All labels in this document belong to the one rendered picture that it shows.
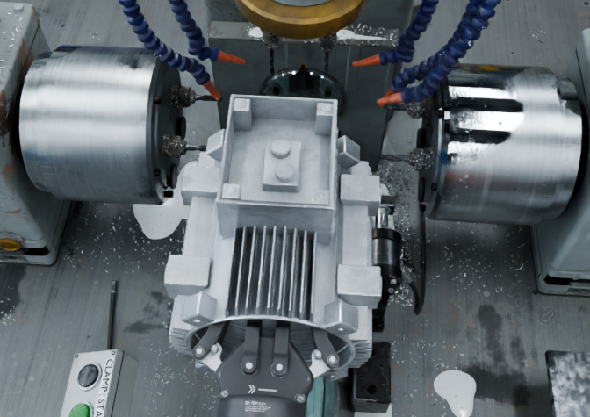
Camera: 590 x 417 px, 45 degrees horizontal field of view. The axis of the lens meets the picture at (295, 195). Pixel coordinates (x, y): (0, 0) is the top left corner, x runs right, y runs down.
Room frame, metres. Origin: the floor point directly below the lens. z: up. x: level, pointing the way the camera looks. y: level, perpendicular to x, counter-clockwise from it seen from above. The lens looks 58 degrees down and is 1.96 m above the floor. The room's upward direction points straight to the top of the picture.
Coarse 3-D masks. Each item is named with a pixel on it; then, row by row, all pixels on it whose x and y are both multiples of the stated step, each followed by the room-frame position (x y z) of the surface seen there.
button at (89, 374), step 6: (84, 366) 0.30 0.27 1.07; (90, 366) 0.30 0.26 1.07; (96, 366) 0.30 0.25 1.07; (84, 372) 0.29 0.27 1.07; (90, 372) 0.29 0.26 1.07; (96, 372) 0.29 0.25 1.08; (78, 378) 0.28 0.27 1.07; (84, 378) 0.28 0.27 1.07; (90, 378) 0.28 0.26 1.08; (96, 378) 0.28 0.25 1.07; (84, 384) 0.27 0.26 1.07; (90, 384) 0.27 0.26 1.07
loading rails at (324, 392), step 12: (348, 372) 0.37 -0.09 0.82; (324, 384) 0.34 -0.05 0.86; (336, 384) 0.32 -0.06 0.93; (348, 384) 0.35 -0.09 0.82; (312, 396) 0.30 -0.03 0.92; (324, 396) 0.31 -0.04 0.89; (336, 396) 0.30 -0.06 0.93; (312, 408) 0.29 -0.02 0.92; (324, 408) 0.28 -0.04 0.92; (336, 408) 0.28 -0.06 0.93
